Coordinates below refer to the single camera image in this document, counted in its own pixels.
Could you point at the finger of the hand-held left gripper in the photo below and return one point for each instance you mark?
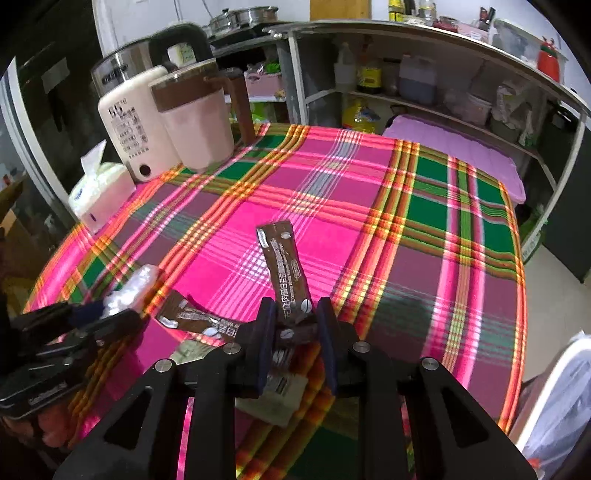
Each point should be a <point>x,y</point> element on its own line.
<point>55,316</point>
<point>101,334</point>

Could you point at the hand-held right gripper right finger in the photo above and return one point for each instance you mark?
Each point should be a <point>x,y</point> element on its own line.
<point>328,346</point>

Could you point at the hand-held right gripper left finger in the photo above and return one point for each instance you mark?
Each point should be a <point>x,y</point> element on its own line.
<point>265,341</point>

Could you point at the clear plastic wrap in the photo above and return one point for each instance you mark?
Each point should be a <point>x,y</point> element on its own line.
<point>131,288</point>

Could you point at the brown coffee sachet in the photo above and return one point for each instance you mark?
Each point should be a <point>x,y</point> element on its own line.
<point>198,318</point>
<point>284,267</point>

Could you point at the white plastic bin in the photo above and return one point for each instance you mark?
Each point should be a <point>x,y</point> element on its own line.
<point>549,369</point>

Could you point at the person's left hand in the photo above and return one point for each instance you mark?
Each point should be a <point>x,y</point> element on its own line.
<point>51,422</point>

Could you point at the white paper wrapper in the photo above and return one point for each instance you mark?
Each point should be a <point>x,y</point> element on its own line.
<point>281,406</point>

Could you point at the pink green plaid tablecloth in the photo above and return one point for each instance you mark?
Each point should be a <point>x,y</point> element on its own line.
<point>415,277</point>

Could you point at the soft tissue pack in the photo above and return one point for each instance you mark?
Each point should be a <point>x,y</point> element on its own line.
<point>101,194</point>

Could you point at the cream thermal kettle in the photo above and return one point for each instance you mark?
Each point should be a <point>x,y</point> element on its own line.
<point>129,134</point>

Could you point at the pink jug with brown lid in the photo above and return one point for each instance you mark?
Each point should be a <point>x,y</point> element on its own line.
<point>194,134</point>

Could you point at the dark glass door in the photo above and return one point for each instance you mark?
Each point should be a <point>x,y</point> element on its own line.
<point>41,92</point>

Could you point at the yellow cooking oil bottle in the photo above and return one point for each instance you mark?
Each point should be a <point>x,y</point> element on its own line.
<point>362,117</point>

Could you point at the white box with pink lid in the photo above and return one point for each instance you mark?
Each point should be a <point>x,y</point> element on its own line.
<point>461,147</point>

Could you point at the translucent bin liner bag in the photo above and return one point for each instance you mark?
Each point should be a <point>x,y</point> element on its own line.
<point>572,406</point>

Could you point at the stainless steel electric kettle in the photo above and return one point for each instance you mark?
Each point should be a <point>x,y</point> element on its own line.
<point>115,69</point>

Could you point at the pink plastic basket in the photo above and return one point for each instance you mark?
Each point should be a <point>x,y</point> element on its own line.
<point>265,85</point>

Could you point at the dark sauce bottle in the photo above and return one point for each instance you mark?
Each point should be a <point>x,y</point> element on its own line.
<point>369,76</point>

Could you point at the clear plastic bottle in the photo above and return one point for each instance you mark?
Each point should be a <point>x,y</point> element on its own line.
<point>345,71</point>

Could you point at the translucent plastic jerrycan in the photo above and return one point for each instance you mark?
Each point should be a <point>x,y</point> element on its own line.
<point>418,83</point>

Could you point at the white plastic tub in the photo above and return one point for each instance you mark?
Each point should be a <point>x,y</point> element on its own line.
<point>478,110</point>

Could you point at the white shelf unit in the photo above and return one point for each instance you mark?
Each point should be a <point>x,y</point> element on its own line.
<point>415,37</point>

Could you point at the stainless steel steamer pots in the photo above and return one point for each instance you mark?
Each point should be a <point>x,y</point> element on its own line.
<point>258,16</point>

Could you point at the brown cardboard box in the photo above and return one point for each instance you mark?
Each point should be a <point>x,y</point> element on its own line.
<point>339,9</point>

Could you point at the clear storage container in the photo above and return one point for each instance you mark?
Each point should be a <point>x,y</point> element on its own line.
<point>515,39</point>

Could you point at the red bottle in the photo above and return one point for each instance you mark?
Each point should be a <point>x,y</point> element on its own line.
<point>548,62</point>

